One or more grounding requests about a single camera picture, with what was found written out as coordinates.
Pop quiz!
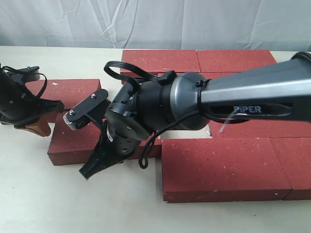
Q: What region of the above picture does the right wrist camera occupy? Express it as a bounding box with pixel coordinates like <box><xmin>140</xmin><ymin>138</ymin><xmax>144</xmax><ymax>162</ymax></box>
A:
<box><xmin>63</xmin><ymin>89</ymin><xmax>111</xmax><ymax>131</ymax></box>

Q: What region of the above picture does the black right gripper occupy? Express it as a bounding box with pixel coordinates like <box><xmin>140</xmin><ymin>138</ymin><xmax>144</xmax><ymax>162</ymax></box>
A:
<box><xmin>79</xmin><ymin>121</ymin><xmax>140</xmax><ymax>179</ymax></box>

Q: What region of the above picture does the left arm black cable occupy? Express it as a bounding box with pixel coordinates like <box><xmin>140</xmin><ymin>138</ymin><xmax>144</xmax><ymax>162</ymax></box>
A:
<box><xmin>0</xmin><ymin>63</ymin><xmax>48</xmax><ymax>127</ymax></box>

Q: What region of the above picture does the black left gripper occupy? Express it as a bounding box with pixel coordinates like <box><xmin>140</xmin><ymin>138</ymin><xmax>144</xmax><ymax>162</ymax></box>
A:
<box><xmin>0</xmin><ymin>72</ymin><xmax>65</xmax><ymax>137</ymax></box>

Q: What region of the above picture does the red brick with white scuffs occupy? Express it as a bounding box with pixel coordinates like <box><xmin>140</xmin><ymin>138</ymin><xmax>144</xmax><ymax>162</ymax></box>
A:
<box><xmin>47</xmin><ymin>111</ymin><xmax>163</xmax><ymax>166</ymax></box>

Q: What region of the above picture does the front large red brick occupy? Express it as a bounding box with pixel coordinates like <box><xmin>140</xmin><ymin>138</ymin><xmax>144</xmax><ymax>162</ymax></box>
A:
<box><xmin>161</xmin><ymin>138</ymin><xmax>292</xmax><ymax>203</ymax></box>

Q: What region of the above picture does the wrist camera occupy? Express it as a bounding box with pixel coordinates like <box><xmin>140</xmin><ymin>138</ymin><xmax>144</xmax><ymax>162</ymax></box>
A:
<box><xmin>63</xmin><ymin>89</ymin><xmax>111</xmax><ymax>131</ymax></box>
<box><xmin>3</xmin><ymin>66</ymin><xmax>40</xmax><ymax>85</ymax></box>

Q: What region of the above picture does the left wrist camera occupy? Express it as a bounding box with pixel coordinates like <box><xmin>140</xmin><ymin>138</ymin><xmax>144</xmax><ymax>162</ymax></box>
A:
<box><xmin>3</xmin><ymin>66</ymin><xmax>40</xmax><ymax>85</ymax></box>

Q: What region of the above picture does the white backdrop sheet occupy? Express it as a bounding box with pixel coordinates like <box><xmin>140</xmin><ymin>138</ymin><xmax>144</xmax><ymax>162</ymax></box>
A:
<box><xmin>0</xmin><ymin>0</ymin><xmax>311</xmax><ymax>51</ymax></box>

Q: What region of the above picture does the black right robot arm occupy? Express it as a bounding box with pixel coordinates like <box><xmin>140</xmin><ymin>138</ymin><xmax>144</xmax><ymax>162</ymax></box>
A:
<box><xmin>80</xmin><ymin>52</ymin><xmax>311</xmax><ymax>179</ymax></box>

